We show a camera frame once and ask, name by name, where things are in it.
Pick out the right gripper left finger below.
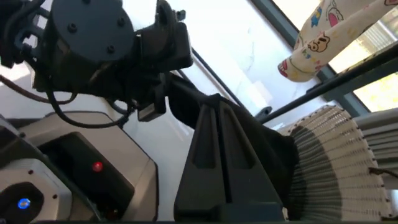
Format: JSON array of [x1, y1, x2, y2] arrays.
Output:
[[174, 104, 229, 222]]

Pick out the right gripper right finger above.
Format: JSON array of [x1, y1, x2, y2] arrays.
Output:
[[217, 101, 285, 222]]

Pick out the black garment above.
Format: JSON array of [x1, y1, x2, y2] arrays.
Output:
[[167, 73, 300, 208]]

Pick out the cream printed garment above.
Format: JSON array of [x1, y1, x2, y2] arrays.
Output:
[[277, 0, 398, 83]]

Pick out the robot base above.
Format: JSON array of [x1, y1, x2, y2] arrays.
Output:
[[0, 111, 160, 223]]

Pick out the white laundry basket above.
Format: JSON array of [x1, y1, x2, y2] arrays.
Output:
[[276, 105, 393, 222]]

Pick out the black clothes rack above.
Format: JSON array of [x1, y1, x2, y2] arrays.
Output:
[[177, 43, 398, 124]]

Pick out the window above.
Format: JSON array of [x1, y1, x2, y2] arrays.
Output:
[[248, 0, 398, 118]]

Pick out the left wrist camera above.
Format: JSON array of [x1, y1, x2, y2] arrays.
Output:
[[137, 83, 168, 123]]

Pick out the black cable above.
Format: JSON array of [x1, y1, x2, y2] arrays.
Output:
[[45, 88, 135, 129]]

